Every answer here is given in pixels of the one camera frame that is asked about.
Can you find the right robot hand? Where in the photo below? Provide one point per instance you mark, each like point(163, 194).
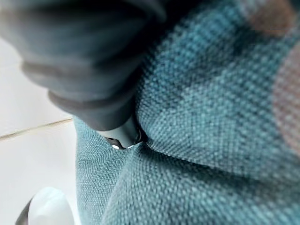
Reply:
point(82, 58)

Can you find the teal woven cushion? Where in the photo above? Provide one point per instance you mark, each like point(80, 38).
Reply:
point(199, 140)

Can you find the silver robot leg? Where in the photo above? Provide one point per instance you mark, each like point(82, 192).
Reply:
point(50, 208)

